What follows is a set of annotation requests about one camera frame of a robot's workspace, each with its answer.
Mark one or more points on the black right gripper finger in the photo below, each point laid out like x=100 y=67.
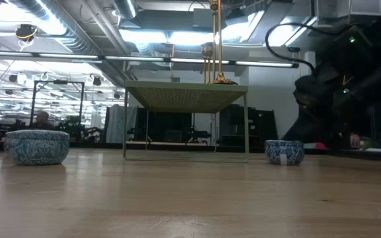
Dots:
x=304 y=127

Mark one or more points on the pink patterned candle tin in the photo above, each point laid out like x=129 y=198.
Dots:
x=316 y=145

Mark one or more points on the dark blue patterned candle tin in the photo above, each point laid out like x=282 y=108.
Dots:
x=284 y=152

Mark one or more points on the teal patterned candle tin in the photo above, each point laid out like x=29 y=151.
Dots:
x=36 y=148

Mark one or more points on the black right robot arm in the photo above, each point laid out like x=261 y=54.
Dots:
x=369 y=33

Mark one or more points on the black equipment cabinet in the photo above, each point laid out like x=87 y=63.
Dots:
x=164 y=125
x=260 y=125

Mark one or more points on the pink jar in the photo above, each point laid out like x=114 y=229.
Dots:
x=355 y=141

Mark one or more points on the green perforated metal shelf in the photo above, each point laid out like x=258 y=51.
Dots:
x=184 y=97

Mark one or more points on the long overhead light bar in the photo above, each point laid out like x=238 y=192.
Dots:
x=137 y=58

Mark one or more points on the grey fabric cover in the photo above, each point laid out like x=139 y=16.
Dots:
x=114 y=124

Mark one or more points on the person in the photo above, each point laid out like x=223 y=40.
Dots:
x=42 y=119

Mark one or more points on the silver ventilation duct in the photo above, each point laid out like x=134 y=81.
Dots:
x=78 y=36

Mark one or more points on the black metal rack frame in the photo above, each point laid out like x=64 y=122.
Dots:
x=59 y=82

